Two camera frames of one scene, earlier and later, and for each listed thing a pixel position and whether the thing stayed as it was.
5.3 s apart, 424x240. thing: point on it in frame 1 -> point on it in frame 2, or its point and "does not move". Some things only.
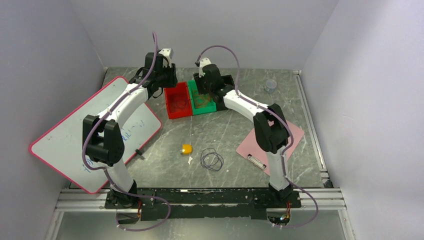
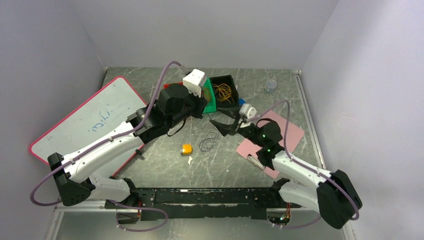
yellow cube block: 188,148 does not move
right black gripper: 199,80 -> 225,129
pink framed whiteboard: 62,146 does not move
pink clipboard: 251,149 does not move
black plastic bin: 228,85 does not move
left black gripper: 173,79 -> 200,102
